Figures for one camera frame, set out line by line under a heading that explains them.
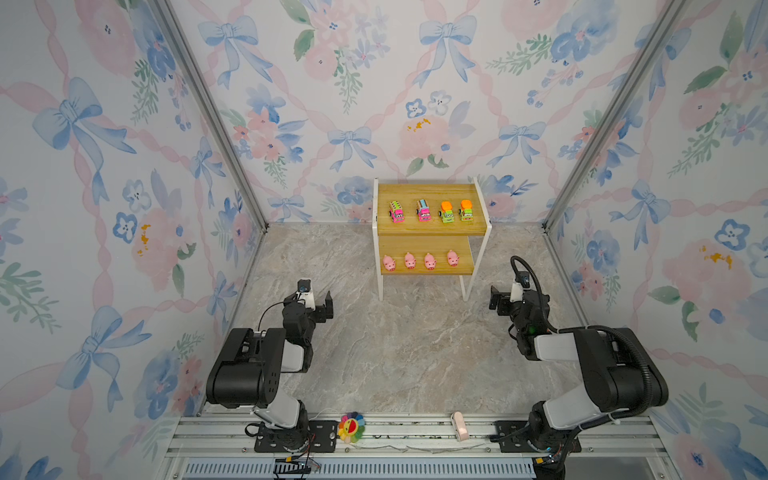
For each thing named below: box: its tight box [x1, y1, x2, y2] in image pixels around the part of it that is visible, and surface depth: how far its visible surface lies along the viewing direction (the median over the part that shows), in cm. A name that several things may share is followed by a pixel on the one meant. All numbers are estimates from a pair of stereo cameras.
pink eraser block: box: [454, 411, 469, 441], surface depth 75 cm
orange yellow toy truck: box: [458, 199, 474, 222], surface depth 77 cm
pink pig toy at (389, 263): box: [383, 254, 396, 272], surface depth 88 cm
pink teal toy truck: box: [416, 199, 432, 222], surface depth 76 cm
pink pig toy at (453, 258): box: [447, 250, 460, 267], surface depth 90 cm
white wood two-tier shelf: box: [372, 177, 492, 301], surface depth 80 cm
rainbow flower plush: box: [337, 411, 365, 444], surface depth 76 cm
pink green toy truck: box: [389, 200, 405, 223], surface depth 76 cm
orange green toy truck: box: [438, 201, 455, 224], surface depth 76 cm
